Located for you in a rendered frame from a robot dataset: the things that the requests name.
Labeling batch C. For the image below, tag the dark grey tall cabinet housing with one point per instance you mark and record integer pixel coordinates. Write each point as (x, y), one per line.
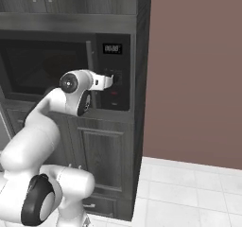
(141, 111)

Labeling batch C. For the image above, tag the dark grey drawer front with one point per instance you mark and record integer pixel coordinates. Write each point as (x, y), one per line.
(105, 205)

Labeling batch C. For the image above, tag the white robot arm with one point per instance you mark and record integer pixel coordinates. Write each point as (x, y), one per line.
(34, 142)

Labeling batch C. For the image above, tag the black microwave door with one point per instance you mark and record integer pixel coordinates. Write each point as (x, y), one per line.
(38, 63)

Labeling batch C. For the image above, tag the black built-in microwave oven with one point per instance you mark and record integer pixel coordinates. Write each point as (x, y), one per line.
(113, 66)

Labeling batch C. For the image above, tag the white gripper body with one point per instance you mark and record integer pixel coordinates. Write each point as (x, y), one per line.
(106, 81)

